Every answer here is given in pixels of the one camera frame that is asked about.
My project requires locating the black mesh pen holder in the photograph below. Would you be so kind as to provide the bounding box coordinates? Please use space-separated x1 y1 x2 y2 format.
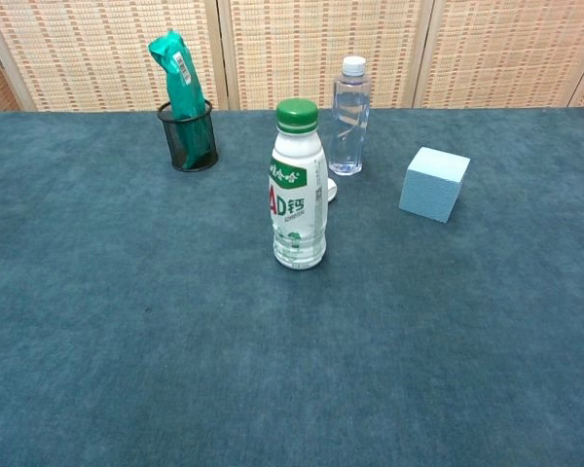
156 98 220 172

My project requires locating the green plastic bottle cap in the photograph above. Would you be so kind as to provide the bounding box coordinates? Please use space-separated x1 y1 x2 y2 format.
275 98 319 135

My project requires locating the white AD calcium milk bottle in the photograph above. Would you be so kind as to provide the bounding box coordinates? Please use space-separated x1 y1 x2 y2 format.
270 126 330 270

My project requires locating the light blue foam cube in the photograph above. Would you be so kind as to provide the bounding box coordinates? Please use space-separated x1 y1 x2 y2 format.
398 146 471 225

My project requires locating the green plastic wrapped package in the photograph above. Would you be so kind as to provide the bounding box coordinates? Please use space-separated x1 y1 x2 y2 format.
147 28 214 170

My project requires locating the blue table cloth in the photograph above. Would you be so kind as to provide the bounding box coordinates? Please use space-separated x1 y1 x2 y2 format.
0 107 584 467

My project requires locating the clear plastic water bottle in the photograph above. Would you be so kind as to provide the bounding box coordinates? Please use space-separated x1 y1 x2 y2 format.
327 54 372 177

